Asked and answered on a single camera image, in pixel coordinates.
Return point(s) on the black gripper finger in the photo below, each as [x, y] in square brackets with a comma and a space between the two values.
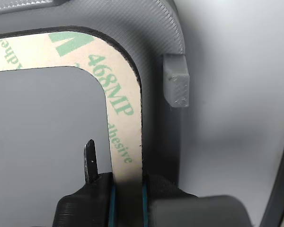
[191, 212]
[85, 205]

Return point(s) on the gray 3D-printed box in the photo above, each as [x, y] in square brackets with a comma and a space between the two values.
[38, 118]

